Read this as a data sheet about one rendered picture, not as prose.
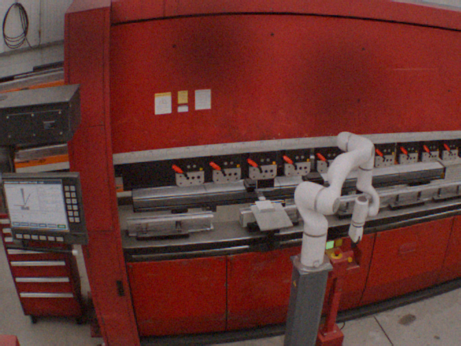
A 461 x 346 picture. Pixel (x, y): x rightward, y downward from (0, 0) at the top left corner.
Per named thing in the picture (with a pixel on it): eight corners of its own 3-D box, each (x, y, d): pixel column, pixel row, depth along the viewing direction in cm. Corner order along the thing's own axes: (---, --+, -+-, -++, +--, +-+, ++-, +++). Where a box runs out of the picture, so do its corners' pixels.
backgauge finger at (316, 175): (313, 198, 364) (314, 190, 361) (301, 178, 387) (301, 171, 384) (331, 195, 366) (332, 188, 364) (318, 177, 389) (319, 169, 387)
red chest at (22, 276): (28, 328, 375) (-5, 215, 332) (30, 291, 419) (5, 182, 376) (86, 329, 384) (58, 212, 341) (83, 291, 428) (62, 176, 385)
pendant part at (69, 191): (12, 240, 263) (0, 177, 247) (18, 228, 274) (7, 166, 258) (88, 246, 264) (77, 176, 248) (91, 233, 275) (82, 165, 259)
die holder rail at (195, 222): (129, 236, 343) (127, 222, 339) (128, 231, 348) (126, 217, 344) (213, 230, 352) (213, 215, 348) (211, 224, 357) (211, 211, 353)
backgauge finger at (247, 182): (252, 204, 357) (253, 196, 355) (243, 184, 380) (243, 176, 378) (273, 202, 359) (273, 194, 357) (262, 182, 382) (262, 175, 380)
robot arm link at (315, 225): (318, 240, 282) (322, 195, 271) (287, 228, 293) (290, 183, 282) (331, 229, 290) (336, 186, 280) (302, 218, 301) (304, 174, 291)
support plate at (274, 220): (261, 231, 329) (261, 229, 328) (250, 207, 352) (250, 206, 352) (293, 226, 332) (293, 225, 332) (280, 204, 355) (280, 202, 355)
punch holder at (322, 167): (317, 174, 349) (319, 147, 342) (313, 167, 356) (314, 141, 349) (340, 171, 351) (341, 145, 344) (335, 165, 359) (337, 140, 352)
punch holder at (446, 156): (442, 161, 367) (444, 139, 360) (437, 156, 374) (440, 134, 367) (456, 160, 369) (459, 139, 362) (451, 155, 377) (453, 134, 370)
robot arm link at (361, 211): (365, 214, 333) (351, 214, 334) (369, 195, 327) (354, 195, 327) (367, 222, 326) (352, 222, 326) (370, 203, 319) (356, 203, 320)
